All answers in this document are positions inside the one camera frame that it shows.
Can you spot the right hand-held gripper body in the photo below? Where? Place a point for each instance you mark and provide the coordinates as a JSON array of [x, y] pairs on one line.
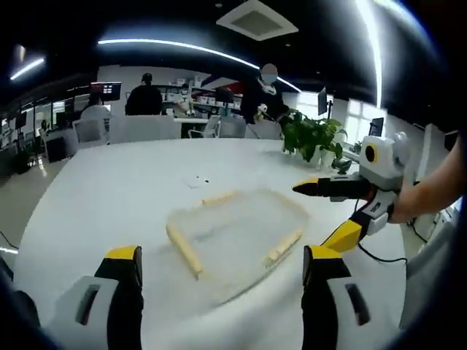
[[386, 164]]

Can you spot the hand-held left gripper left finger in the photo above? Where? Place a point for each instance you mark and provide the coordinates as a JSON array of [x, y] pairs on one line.
[[109, 299]]

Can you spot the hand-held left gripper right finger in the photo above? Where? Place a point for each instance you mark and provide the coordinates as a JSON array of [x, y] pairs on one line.
[[328, 302]]

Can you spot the clear plastic box yellow buckles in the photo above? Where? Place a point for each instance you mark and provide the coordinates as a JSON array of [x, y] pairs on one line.
[[237, 226]]

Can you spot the black stand base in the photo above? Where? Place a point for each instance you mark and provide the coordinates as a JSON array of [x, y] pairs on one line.
[[342, 167]]

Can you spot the small monitor on tripod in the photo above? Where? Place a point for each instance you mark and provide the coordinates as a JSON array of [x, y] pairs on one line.
[[377, 125]]

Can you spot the green potted plant white pot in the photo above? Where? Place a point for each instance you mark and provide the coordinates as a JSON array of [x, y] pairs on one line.
[[310, 135]]

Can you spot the black monitor on pole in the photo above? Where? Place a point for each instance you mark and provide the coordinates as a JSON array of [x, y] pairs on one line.
[[322, 100]]

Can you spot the long ceiling light strip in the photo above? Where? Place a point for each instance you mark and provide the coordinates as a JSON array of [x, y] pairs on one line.
[[146, 40], [376, 58]]

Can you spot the white office chair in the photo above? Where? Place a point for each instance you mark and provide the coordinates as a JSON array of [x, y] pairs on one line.
[[209, 125], [89, 131]]

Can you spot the black office chair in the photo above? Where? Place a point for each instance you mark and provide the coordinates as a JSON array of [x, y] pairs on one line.
[[56, 149]]

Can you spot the white desk partition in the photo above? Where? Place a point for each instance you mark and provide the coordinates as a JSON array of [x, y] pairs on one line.
[[146, 127]]

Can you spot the ceiling air vent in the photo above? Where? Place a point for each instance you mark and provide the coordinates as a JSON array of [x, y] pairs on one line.
[[255, 20]]

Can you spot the short ceiling light strip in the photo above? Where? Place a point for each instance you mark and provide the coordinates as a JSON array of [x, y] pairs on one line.
[[27, 68]]

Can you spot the red wall screen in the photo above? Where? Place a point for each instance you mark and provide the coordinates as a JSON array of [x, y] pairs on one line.
[[106, 91]]

